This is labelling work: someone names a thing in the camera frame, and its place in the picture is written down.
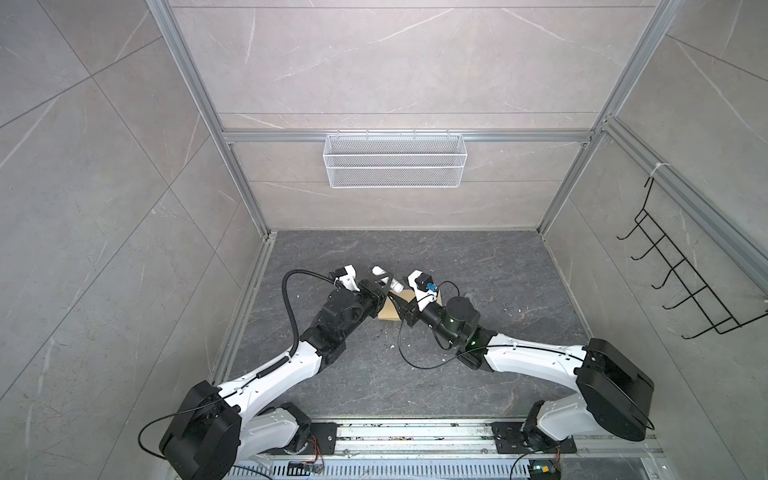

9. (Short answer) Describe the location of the tan paper envelope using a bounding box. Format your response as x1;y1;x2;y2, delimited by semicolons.
378;290;445;326

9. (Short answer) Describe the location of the white glue stick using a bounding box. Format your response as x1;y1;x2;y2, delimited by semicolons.
371;265;405;294

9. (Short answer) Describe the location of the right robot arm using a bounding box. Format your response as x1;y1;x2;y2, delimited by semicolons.
390;294;655;451

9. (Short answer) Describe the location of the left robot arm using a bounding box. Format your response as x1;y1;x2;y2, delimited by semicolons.
158;279;388;479

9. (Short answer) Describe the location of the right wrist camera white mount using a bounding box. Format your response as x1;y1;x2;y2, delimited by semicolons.
407;270;438;311

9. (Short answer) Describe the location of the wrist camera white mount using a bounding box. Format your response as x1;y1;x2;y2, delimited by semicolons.
407;270;438;311
331;265;360;292

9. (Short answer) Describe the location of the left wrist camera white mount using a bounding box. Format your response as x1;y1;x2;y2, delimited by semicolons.
331;265;360;292

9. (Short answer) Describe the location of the right black camera cable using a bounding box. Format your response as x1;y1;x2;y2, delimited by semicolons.
397;278;481;371

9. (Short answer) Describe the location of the black camera cable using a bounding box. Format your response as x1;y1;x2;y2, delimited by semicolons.
281;268;337;361
397;278;481;371

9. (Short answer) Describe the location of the left black camera cable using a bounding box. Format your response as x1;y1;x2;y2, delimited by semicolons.
281;268;337;361

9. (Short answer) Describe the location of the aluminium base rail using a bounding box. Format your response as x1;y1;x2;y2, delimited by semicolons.
263;418;664;463

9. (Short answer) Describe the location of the white wire mesh basket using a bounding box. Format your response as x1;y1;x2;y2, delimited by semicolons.
323;133;468;189

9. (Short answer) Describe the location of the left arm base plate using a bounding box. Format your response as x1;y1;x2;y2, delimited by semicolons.
299;422;339;456

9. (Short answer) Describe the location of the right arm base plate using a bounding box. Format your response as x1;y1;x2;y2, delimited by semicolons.
490;422;577;454

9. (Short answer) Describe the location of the slotted cable duct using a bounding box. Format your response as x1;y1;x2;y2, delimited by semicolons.
225;458;531;479

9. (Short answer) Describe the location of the black wire hook rack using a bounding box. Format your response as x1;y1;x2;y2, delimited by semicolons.
616;177;767;341

